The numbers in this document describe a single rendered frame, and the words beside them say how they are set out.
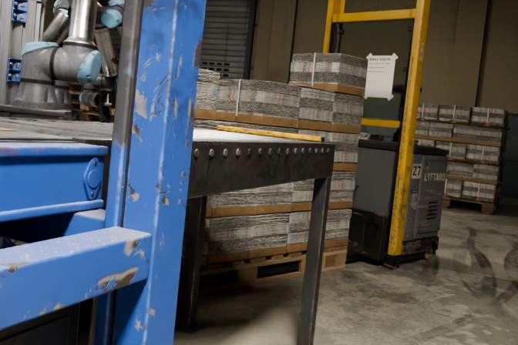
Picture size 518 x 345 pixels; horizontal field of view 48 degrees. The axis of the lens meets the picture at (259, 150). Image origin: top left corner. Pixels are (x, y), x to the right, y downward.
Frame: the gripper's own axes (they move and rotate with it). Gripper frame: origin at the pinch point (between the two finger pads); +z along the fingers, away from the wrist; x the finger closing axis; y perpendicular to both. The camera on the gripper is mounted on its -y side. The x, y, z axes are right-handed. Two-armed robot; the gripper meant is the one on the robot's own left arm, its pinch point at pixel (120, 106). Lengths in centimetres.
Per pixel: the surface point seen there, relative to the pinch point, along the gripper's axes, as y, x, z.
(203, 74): 18.3, 13.5, 44.3
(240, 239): -61, 48, 45
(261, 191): -36, 59, 45
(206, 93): 9.9, 16.6, 43.6
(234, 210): -45, 41, 45
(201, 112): 0.9, 14.2, 44.5
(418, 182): -31, 193, 60
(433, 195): -39, 217, 60
